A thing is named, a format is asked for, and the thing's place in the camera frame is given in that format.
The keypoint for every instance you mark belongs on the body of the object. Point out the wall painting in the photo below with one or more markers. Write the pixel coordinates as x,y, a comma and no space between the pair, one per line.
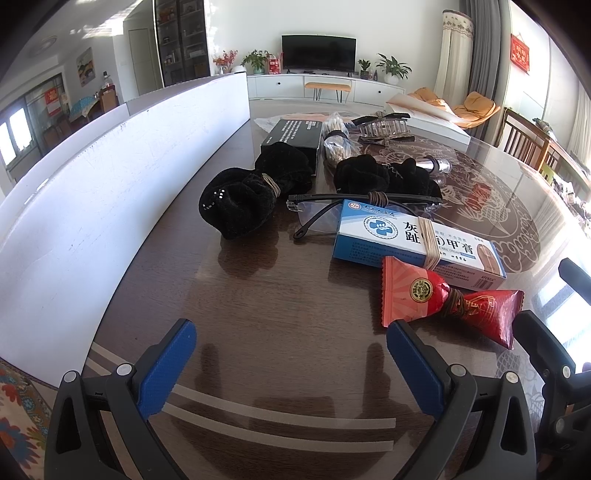
85,67

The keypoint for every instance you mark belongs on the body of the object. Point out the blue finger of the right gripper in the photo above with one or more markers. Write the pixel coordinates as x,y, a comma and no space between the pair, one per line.
576,278
564,429

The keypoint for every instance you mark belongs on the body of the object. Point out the black frame eyeglasses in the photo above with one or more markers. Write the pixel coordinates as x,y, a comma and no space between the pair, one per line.
320,213

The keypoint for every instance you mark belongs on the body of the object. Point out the white flat carton box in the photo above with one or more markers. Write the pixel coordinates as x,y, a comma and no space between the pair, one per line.
430,122

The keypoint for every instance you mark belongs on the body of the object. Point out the green potted plant left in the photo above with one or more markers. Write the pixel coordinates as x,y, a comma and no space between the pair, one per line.
257,62

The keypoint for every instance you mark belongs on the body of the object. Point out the black velvet pouch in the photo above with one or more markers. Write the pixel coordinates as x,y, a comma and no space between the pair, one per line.
238,201
363,174

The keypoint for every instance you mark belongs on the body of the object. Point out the white board partition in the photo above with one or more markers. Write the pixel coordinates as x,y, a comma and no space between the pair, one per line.
72,225

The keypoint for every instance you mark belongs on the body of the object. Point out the small potted plant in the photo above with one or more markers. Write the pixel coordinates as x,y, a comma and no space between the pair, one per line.
365,65

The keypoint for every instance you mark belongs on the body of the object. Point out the black television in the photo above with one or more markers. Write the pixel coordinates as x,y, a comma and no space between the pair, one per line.
318,52

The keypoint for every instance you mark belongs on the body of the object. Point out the clear tube with gold card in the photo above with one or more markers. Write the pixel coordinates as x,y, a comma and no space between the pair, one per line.
434,166

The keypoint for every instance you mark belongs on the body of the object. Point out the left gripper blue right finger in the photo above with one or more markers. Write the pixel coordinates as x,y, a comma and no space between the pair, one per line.
502,446

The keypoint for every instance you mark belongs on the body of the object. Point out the dark glass display cabinet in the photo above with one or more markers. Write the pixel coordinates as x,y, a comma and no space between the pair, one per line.
181,40

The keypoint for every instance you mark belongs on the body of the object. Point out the green potted plant right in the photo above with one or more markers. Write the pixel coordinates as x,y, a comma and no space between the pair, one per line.
394,70

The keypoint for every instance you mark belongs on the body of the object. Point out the black cardboard box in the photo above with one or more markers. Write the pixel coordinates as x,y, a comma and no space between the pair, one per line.
303,135

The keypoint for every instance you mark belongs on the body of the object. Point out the white standing air conditioner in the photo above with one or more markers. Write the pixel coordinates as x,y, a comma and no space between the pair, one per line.
456,57

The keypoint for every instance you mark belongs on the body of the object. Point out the orange lounge chair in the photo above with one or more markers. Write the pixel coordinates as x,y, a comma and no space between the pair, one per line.
474,111

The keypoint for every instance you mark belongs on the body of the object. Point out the red wall decoration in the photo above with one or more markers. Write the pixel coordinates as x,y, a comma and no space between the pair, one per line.
520,54

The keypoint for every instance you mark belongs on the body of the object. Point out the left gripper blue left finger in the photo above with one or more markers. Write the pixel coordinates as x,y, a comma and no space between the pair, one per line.
78,446

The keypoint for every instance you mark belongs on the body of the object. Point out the wooden dining chair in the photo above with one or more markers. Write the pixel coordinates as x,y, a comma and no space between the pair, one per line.
522,139

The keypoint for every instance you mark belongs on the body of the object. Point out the patterned floral cloth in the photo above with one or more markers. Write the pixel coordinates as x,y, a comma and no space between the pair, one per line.
26,407

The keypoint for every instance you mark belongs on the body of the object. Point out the grey curtain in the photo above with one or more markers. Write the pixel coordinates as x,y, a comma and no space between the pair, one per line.
491,47

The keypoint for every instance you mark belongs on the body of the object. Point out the blue white medicine box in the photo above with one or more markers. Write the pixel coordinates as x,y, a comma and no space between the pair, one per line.
367,234

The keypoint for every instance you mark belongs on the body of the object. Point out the red candy wrapper packet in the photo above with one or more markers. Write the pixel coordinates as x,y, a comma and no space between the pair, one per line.
411,293

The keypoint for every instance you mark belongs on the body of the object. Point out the wooden bench stool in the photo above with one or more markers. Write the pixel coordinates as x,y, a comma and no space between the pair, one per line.
341,91

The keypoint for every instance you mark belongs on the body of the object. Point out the red flower vase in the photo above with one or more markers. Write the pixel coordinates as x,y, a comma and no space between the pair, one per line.
224,61

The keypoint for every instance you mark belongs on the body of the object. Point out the clear black hair claw clip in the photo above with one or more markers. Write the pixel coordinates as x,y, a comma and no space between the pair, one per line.
383,128

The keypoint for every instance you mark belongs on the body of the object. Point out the cotton swab plastic bag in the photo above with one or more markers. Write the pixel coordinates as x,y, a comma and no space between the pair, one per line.
338,140

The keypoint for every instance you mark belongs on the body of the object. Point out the white tv cabinet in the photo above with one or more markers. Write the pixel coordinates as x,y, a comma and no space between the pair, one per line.
290,86

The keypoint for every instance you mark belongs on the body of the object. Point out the green potted plant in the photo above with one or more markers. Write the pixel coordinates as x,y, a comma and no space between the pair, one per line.
394,70
257,62

